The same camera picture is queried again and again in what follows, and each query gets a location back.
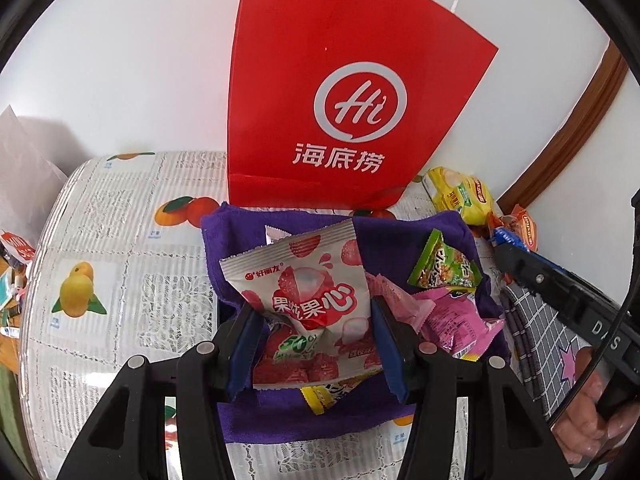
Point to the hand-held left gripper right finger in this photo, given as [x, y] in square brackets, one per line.
[395, 355]

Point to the person's right hand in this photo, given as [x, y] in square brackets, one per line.
[585, 422]

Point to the long pink bear packet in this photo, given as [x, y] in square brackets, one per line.
[275, 234]

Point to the white paper bag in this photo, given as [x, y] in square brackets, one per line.
[25, 170]

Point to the magenta snack packet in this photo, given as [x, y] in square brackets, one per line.
[455, 330]

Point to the yellow chips bag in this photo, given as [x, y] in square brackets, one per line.
[457, 192]

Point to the brown wooden door frame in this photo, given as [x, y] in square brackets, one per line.
[575, 135]

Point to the light pink snack packet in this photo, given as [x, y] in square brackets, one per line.
[397, 300]

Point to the blue snack packet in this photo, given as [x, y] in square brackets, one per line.
[507, 239]

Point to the red paper bag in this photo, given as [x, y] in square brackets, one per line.
[350, 60]

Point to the yellow rice cracker packet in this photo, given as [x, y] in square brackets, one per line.
[330, 394]

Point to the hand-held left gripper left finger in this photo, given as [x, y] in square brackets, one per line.
[242, 355]

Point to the orange chips bag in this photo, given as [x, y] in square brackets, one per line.
[522, 225]

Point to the grey checked cloth pink star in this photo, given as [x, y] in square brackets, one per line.
[540, 330]

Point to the purple towel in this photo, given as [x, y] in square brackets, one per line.
[390, 240]

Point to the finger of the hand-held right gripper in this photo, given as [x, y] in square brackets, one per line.
[537, 280]
[545, 261]

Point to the fruit print tablecloth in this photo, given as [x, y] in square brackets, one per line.
[125, 270]

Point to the green snack packet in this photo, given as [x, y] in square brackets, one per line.
[445, 266]

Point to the white pink lychee packet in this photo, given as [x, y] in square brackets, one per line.
[305, 290]

